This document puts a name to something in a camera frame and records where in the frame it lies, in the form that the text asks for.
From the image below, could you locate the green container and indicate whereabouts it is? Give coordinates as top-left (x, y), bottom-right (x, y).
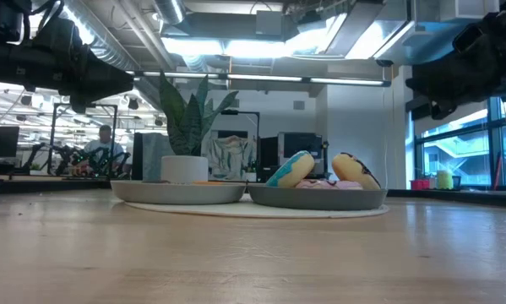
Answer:
top-left (435, 169), bottom-right (454, 191)

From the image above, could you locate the large chocolate frosted donut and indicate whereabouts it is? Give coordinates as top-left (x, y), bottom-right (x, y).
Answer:
top-left (331, 151), bottom-right (382, 191)

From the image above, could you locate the large blue frosted donut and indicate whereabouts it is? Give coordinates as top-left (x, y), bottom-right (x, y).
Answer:
top-left (264, 149), bottom-right (316, 188)

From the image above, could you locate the black monitor stand frame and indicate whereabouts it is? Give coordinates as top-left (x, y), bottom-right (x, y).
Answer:
top-left (220, 109), bottom-right (261, 183)

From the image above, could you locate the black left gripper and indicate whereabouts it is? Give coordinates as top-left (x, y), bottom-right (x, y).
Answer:
top-left (7, 14), bottom-right (135, 114)

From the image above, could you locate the large pink frosted donut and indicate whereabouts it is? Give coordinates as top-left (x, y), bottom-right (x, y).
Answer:
top-left (295, 178), bottom-right (365, 191)

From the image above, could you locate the round white plate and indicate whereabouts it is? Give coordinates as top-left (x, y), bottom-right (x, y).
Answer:
top-left (124, 198), bottom-right (391, 220)

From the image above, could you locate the white plant pot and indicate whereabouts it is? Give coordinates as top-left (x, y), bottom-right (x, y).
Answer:
top-left (160, 155), bottom-right (209, 184)

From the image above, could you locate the grey cabinet box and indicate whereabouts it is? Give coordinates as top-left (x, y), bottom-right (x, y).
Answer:
top-left (132, 131), bottom-right (176, 182)

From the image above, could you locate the silver ventilation duct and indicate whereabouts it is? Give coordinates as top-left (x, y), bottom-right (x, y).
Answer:
top-left (45, 0), bottom-right (163, 109)

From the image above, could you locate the background robot station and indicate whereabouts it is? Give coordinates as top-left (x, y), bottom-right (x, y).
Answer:
top-left (23, 101), bottom-right (132, 179)

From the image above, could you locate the light grey plate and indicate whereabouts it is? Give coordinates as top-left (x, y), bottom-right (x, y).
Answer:
top-left (109, 179), bottom-right (248, 206)

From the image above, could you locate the green snake plant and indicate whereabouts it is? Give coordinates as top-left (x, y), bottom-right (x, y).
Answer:
top-left (158, 71), bottom-right (240, 158)

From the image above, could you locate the long ceiling light bar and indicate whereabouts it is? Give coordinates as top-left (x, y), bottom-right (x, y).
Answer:
top-left (124, 69), bottom-right (393, 88)

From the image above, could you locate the dark grey plate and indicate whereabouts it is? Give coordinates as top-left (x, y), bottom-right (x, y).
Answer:
top-left (247, 183), bottom-right (389, 212)

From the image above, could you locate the painted cloth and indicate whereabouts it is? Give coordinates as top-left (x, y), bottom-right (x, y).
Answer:
top-left (201, 134), bottom-right (258, 182)

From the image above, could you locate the person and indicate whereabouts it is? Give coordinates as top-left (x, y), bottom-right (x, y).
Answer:
top-left (82, 123), bottom-right (126, 171)

